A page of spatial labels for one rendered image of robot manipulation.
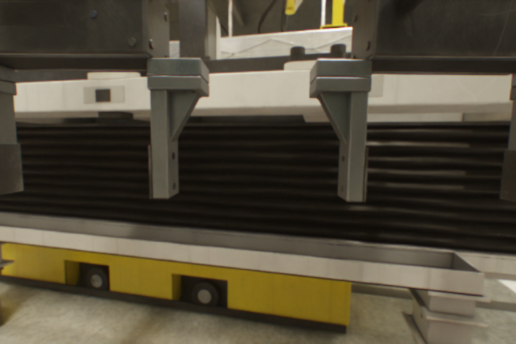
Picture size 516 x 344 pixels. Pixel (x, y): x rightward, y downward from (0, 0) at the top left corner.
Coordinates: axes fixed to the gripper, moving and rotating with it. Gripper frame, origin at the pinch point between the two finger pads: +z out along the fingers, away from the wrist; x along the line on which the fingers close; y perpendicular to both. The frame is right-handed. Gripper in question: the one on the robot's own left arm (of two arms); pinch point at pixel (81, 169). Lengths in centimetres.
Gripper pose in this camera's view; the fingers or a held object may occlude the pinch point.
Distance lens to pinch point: 25.6
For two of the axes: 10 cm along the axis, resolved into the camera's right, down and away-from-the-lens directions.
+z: -0.1, 10.0, 1.0
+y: 0.2, -1.0, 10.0
